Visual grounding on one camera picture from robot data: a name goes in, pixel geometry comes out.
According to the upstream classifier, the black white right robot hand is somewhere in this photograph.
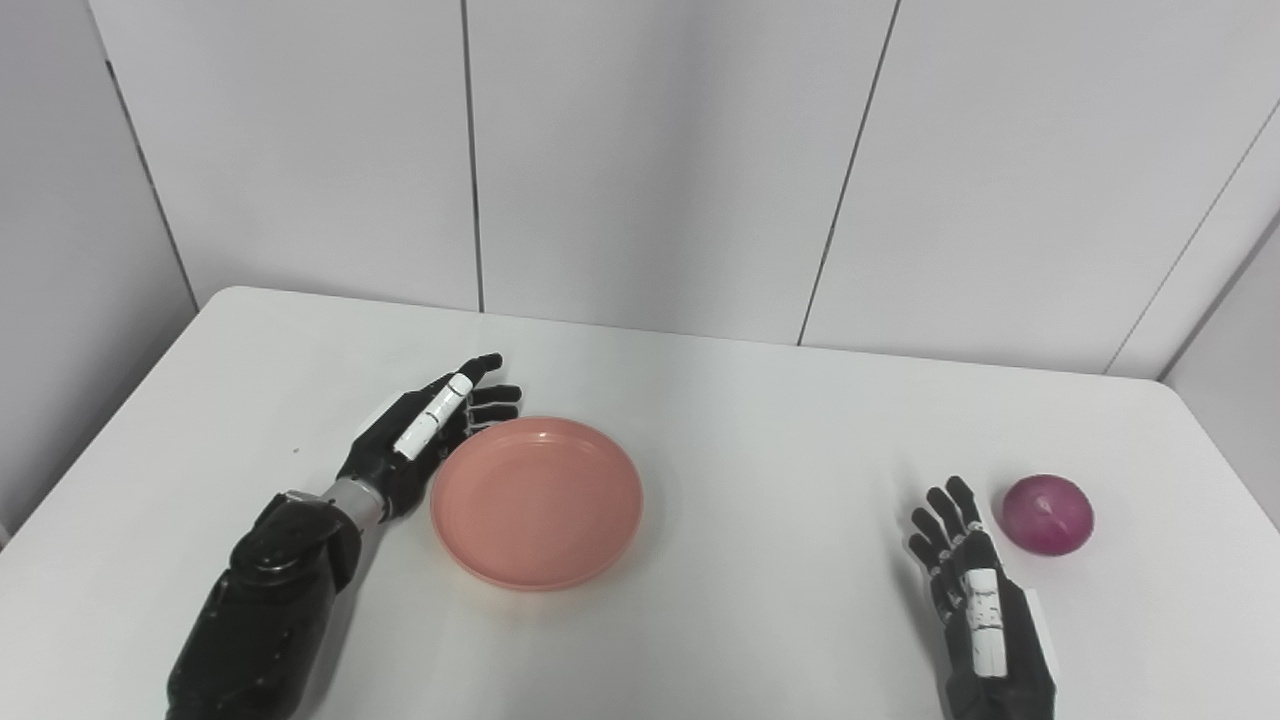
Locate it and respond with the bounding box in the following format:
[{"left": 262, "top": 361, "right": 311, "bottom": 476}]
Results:
[{"left": 907, "top": 476, "right": 1058, "bottom": 720}]

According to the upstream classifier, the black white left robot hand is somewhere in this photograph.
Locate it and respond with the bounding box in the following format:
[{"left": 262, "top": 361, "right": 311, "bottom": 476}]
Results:
[{"left": 337, "top": 352, "right": 523, "bottom": 521}]

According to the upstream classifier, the purple red onion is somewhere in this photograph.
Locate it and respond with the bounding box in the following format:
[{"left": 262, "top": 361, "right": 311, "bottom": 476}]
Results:
[{"left": 1002, "top": 474, "right": 1095, "bottom": 557}]

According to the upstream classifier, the pink round plate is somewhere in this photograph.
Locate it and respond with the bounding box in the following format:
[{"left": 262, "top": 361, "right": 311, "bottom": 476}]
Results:
[{"left": 430, "top": 416, "right": 644, "bottom": 592}]

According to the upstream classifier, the white wall corner post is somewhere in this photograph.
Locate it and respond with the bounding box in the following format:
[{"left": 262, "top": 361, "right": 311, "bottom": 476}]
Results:
[{"left": 1104, "top": 98, "right": 1280, "bottom": 380}]

